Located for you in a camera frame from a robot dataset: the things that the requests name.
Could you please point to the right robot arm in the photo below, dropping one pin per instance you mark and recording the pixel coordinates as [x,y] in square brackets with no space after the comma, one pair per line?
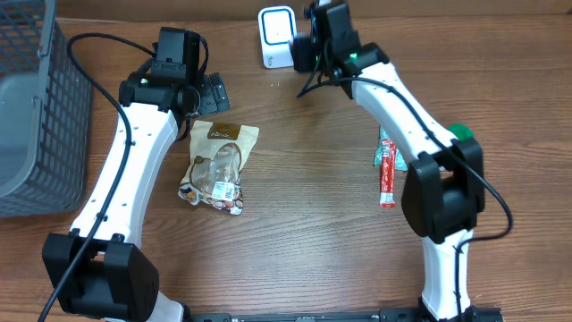
[444,190]

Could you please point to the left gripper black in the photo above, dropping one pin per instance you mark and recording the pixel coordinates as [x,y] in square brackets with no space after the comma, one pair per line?
[214,92]

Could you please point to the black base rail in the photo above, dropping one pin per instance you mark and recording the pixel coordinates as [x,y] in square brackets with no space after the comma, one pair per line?
[383,315]

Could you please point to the green lid jar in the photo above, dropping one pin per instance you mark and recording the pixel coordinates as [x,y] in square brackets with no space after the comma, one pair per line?
[461,131]

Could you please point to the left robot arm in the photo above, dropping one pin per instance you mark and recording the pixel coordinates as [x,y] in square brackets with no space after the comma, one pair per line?
[98,269]

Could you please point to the brown Pantree snack pouch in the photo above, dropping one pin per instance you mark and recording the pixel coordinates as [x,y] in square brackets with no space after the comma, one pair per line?
[217,153]

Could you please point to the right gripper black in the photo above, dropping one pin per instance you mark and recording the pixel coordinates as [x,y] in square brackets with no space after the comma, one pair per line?
[302,54]

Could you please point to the grey plastic mesh basket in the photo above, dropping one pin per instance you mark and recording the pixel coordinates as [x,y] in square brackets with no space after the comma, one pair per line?
[46,108]

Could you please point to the red snack bar wrapper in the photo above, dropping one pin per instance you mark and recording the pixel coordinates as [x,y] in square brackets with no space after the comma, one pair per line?
[387,175]

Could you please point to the white barcode scanner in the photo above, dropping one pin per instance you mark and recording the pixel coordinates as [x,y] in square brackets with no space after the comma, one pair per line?
[277,28]

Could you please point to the light green packet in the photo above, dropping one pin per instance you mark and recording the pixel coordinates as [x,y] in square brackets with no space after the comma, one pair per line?
[400,164]

